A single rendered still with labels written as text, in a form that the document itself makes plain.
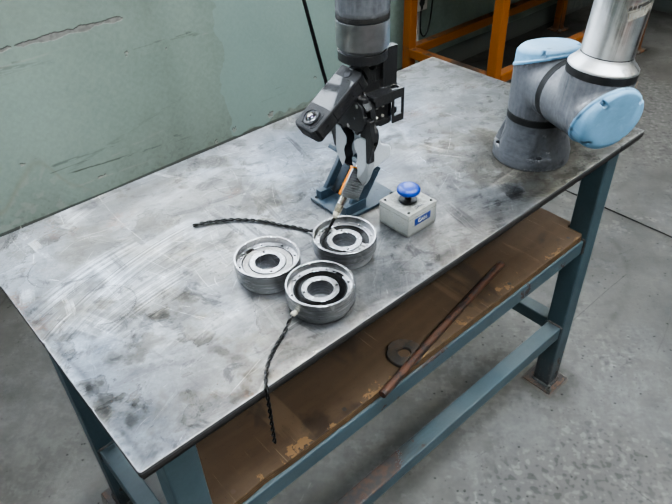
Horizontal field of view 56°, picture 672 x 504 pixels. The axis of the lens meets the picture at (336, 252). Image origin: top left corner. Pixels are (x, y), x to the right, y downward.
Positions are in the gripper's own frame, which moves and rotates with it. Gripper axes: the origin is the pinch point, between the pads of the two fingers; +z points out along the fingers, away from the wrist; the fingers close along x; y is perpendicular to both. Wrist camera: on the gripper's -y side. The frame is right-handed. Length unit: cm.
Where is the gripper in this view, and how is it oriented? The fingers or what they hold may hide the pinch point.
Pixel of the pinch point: (353, 175)
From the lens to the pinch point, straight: 101.4
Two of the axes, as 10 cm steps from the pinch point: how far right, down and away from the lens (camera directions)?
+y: 7.7, -4.1, 4.8
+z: 0.3, 7.8, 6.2
